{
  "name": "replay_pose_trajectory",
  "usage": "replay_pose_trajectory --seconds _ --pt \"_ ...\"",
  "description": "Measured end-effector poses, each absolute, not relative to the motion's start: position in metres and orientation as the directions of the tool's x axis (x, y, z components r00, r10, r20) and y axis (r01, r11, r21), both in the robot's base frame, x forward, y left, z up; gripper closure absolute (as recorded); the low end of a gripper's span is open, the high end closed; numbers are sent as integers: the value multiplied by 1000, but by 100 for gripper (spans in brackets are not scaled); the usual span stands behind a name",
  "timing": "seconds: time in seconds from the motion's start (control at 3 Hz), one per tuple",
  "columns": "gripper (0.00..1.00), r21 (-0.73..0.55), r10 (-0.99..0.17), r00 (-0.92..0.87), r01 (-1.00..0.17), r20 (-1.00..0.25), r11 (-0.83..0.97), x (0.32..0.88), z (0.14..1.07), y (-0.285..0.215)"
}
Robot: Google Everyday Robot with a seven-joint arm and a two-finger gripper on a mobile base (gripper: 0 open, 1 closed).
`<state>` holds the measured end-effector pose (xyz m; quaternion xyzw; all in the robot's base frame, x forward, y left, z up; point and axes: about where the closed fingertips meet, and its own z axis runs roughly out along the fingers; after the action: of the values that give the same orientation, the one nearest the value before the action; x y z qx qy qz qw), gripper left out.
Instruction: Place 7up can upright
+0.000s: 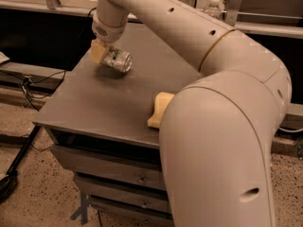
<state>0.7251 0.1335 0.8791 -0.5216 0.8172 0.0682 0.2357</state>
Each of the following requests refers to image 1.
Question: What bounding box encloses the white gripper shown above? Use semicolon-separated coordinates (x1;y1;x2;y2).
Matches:
91;14;125;64

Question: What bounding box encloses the silver green 7up can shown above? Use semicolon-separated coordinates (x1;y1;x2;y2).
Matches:
102;47;133;73

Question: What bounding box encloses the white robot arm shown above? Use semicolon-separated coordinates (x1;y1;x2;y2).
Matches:
93;0;292;227

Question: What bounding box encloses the grey drawer cabinet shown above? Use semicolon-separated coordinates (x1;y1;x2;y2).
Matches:
33;23;199;227

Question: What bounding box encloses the yellow sponge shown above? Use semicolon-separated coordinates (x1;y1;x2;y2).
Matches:
147;92;174;129

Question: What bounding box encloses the clear plastic water bottle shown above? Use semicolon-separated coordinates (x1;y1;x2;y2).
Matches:
204;0;222;19

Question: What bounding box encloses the black stand leg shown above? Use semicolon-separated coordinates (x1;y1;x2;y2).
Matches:
0;126;40;203

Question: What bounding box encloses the blue tape cross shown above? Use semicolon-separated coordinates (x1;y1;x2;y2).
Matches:
70;192;89;225

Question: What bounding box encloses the black cable on floor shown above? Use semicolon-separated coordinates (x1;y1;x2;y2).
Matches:
12;7;98;112

